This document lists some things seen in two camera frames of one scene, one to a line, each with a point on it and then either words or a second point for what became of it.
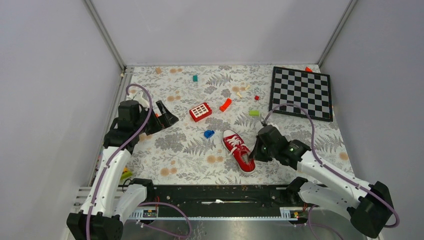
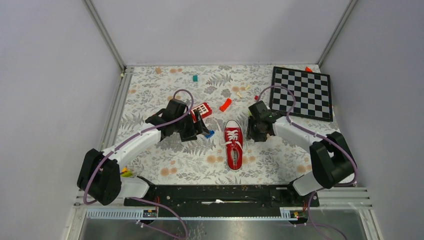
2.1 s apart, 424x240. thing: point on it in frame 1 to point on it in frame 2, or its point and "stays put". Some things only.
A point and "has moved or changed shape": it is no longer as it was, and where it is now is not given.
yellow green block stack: [126, 174] stays put
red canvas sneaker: [238, 150] has moved or changed shape
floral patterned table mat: [208, 101] stays put
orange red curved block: [225, 104] stays put
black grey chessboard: [311, 90] stays put
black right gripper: [256, 153] to [250, 133]
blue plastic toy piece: [208, 133] stays put
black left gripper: [163, 121] to [191, 134]
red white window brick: [200, 111] stays put
